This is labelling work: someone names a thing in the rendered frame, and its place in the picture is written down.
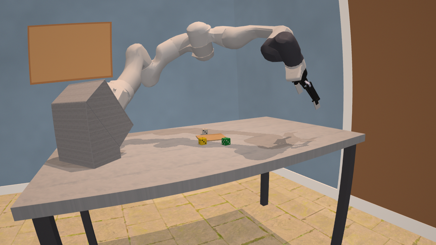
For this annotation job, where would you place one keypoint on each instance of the tan square mat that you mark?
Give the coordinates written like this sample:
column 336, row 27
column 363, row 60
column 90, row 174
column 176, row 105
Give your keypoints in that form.
column 212, row 137

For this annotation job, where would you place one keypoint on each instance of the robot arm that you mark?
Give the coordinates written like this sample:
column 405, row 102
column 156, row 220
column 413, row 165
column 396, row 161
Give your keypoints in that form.
column 281, row 45

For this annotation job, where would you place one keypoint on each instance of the yellow die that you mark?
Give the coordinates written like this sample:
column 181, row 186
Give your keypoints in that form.
column 202, row 141

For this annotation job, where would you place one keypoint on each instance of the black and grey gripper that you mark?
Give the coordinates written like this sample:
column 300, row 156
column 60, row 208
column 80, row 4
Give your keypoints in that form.
column 309, row 88

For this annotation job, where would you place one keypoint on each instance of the green die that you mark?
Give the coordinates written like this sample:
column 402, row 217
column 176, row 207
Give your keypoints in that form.
column 226, row 141

